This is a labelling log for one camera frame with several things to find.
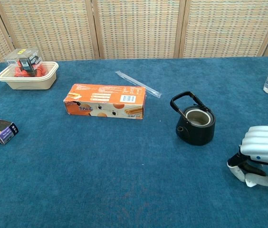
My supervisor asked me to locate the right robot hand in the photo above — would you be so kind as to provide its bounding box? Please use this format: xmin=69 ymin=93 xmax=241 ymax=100
xmin=226 ymin=125 xmax=268 ymax=188

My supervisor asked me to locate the black cast iron teapot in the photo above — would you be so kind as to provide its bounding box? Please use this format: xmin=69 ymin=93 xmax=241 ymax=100
xmin=170 ymin=91 xmax=217 ymax=146

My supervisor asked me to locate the clear wrapped straw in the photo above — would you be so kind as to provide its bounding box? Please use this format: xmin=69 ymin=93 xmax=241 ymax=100
xmin=115 ymin=70 xmax=162 ymax=98

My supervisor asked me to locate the orange biscuit box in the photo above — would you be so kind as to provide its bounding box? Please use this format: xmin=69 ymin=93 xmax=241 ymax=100
xmin=63 ymin=83 xmax=147 ymax=120

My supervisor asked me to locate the blue table cloth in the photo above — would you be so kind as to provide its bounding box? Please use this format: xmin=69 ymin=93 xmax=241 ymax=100
xmin=0 ymin=56 xmax=268 ymax=228

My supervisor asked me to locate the woven folding screen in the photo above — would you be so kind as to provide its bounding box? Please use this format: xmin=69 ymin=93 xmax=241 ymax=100
xmin=0 ymin=0 xmax=268 ymax=65

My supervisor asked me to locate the beige plastic food tray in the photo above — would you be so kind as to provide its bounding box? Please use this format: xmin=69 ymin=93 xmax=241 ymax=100
xmin=0 ymin=61 xmax=59 ymax=91

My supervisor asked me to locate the clear box with red item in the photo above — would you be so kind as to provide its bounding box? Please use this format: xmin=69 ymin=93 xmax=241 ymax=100
xmin=3 ymin=47 xmax=45 ymax=78

